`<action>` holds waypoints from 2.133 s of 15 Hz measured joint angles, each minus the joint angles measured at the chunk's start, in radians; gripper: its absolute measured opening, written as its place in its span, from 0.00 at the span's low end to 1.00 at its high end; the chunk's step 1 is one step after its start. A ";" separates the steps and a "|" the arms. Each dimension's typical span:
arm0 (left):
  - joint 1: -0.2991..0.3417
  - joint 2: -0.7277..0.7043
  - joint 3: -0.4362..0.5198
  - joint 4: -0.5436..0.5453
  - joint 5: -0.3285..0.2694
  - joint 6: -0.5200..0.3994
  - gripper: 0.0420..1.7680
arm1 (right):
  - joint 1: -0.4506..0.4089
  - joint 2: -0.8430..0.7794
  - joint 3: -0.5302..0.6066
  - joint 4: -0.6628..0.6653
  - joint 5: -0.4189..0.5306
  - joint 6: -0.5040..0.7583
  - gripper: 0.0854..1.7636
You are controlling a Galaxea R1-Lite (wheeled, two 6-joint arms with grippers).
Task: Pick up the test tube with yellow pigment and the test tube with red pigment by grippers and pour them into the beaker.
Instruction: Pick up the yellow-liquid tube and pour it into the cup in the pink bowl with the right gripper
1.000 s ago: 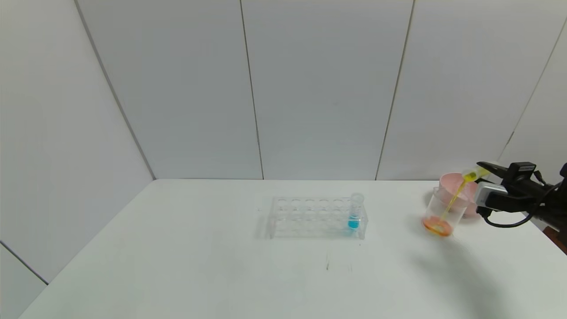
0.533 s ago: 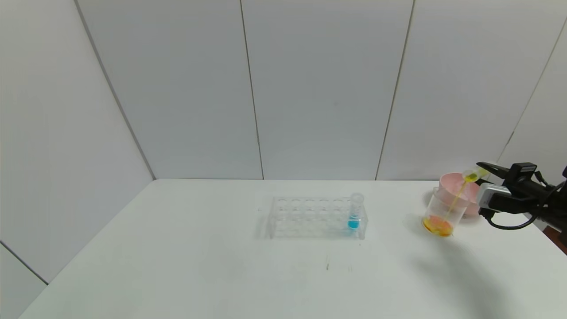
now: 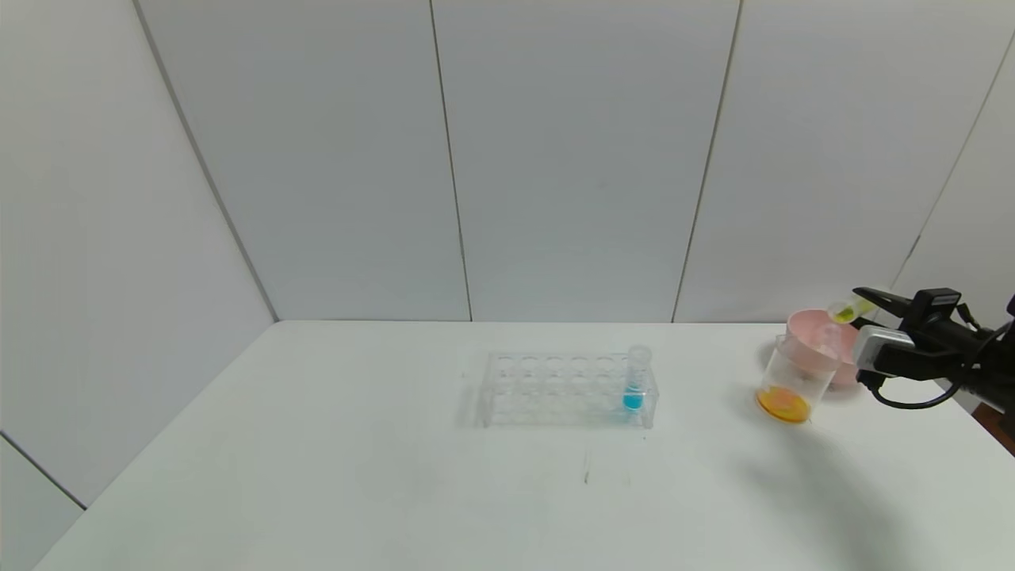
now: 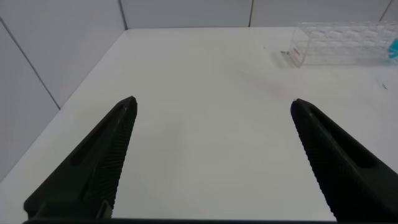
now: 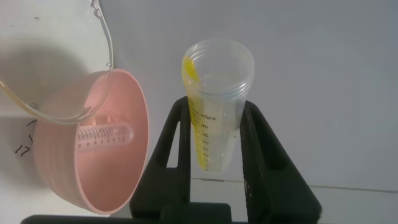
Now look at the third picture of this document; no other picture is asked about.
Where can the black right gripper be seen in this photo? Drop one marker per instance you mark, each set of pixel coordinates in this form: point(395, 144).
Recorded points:
point(932, 306)

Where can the yellow pigment test tube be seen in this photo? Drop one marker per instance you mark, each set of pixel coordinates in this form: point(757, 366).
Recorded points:
point(844, 313)

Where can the blue pigment test tube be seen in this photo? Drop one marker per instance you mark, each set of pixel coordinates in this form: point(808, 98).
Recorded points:
point(633, 398)

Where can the clear plastic test tube rack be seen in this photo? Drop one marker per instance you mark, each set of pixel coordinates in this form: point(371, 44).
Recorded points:
point(547, 392)

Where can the pink bowl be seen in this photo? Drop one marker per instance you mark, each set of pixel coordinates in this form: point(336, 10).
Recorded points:
point(848, 373)

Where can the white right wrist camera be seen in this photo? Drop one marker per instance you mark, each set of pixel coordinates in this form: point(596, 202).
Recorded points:
point(884, 347)

